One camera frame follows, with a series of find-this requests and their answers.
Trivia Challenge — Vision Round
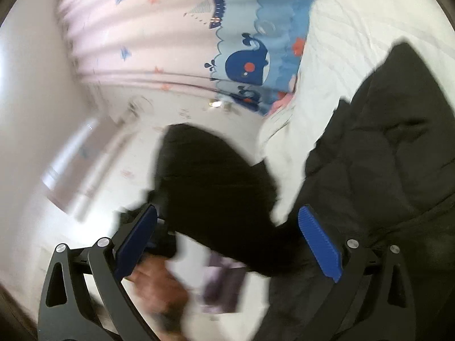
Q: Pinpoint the person's left hand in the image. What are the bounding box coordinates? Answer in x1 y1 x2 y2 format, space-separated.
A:
126 255 191 327

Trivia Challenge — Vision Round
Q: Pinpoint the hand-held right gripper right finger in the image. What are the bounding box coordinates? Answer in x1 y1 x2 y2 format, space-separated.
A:
298 204 416 341

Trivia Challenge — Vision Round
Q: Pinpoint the white bed quilt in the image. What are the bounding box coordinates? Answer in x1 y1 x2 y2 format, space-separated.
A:
256 0 455 228

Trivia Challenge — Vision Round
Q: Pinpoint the whale print curtain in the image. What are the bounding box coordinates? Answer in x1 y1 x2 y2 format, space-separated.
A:
53 0 320 116

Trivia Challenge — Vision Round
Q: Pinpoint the purple cloth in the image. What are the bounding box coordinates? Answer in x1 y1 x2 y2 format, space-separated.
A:
201 251 247 314

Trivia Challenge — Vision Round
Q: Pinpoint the black padded jacket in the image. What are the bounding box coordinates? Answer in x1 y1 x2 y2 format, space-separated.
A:
115 42 455 341

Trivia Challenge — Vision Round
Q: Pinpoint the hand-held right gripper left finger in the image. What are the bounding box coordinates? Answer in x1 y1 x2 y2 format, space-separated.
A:
37 203 158 341

